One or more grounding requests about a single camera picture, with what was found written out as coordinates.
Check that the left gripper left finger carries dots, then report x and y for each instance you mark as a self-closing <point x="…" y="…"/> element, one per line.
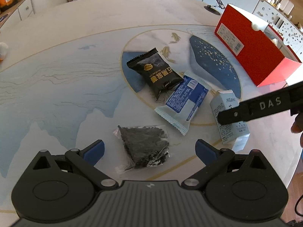
<point x="83" y="162"/>

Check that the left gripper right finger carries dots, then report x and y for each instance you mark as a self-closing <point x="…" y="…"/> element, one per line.
<point x="215" y="162"/>

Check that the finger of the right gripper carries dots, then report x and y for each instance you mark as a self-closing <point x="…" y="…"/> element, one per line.
<point x="229" y="116"/>

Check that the small white carton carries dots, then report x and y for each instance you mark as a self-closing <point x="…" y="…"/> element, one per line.
<point x="234" y="134"/>

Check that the blue white snack packet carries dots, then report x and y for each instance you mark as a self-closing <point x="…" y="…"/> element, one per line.
<point x="184" y="102"/>

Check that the clear bag dark contents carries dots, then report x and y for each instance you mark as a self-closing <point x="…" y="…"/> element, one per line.
<point x="144" y="146"/>

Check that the black snack packet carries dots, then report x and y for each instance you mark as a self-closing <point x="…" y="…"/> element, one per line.
<point x="155" y="71"/>

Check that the person's right hand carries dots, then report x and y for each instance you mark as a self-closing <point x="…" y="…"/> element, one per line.
<point x="297" y="127"/>

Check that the red cardboard shoe box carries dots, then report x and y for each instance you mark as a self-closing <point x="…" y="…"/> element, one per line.
<point x="244" y="35"/>

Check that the black phone stand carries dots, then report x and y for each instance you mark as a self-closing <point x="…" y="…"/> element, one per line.
<point x="211" y="8"/>

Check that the white cabinet row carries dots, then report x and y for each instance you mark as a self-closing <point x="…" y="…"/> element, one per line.
<point x="290" y="34"/>

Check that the white low side cabinet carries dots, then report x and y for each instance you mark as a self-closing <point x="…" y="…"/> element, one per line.
<point x="22" y="10"/>

